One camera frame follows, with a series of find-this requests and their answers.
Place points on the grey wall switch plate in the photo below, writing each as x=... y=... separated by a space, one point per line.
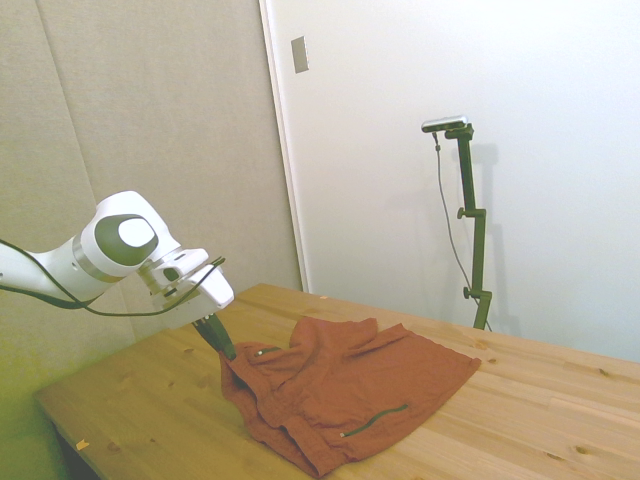
x=300 y=55

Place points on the small orange tape scrap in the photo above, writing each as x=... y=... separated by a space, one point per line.
x=81 y=444

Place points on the grey exterior camera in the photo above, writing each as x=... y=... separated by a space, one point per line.
x=445 y=123

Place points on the rust orange shorts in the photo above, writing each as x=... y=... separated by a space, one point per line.
x=350 y=380

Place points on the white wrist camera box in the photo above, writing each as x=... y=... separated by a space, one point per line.
x=180 y=265

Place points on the dark green camera stand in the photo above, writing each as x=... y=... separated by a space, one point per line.
x=475 y=235

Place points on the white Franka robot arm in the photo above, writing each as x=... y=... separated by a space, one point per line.
x=100 y=250

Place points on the white door frame trim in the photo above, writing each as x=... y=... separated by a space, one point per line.
x=287 y=165

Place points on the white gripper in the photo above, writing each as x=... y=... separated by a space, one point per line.
x=210 y=295

